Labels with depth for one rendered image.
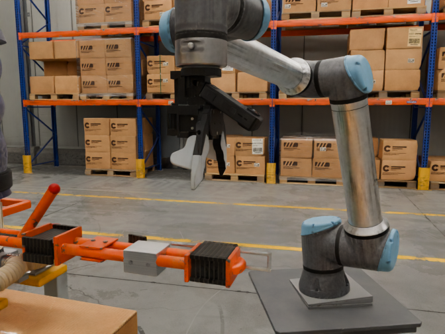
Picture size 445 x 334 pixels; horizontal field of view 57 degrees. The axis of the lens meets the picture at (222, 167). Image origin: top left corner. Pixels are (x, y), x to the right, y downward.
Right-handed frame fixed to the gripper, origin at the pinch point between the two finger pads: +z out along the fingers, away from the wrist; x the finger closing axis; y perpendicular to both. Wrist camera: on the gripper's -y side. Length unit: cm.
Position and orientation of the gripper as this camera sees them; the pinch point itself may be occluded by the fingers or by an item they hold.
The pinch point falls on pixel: (212, 183)
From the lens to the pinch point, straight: 73.2
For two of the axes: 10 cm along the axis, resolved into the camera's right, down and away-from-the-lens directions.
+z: 0.0, 9.9, 1.4
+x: -3.0, 1.3, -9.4
